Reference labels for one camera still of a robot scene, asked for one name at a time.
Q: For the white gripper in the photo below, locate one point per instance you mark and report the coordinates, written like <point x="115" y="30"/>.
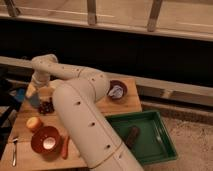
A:
<point x="38" y="80"/>

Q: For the blue plastic cup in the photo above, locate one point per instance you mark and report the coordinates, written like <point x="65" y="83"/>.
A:
<point x="34" y="101"/>

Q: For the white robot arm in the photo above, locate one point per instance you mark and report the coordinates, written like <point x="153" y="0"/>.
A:
<point x="74" y="100"/>

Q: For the black chair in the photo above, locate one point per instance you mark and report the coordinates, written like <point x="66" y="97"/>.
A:
<point x="11" y="99"/>

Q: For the bunch of dark grapes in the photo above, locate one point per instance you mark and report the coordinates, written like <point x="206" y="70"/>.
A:
<point x="46" y="107"/>

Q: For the yellow apple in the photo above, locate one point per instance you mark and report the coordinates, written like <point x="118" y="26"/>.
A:
<point x="34" y="123"/>

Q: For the red bowl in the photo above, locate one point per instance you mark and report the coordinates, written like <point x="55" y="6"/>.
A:
<point x="39" y="136"/>

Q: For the white candle in bowl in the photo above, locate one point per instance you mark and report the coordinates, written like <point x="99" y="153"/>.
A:
<point x="49" y="143"/>

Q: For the orange carrot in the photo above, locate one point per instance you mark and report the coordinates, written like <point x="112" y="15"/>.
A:
<point x="64" y="149"/>

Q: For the metal spoon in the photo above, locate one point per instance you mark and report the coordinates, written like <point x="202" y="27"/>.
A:
<point x="14" y="159"/>

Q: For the dark purple bowl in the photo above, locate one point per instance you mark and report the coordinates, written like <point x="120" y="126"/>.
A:
<point x="119" y="83"/>

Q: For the crumpled white paper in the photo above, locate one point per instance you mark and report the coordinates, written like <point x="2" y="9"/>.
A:
<point x="116" y="92"/>

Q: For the green plastic tray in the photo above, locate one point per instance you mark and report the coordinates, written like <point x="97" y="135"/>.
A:
<point x="154" y="144"/>

